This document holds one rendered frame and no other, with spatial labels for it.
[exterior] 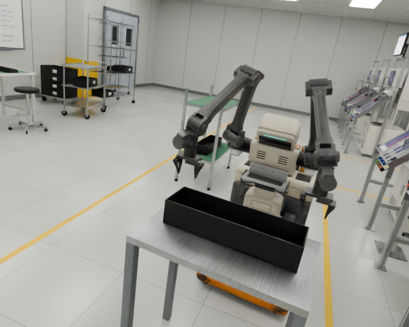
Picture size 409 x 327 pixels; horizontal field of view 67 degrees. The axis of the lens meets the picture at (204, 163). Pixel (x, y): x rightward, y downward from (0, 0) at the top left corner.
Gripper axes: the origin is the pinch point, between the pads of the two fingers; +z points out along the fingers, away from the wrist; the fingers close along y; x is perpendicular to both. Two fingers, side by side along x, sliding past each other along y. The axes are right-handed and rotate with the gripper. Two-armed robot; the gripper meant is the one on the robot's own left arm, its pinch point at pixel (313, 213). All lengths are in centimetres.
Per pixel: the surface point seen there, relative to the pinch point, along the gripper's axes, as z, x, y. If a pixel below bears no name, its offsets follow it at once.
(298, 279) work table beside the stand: 16.4, -21.6, 0.9
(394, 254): 100, 175, 81
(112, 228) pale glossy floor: 97, 63, -148
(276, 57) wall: -46, 942, -216
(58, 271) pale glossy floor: 96, 1, -143
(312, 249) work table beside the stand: 16.9, 1.7, 3.5
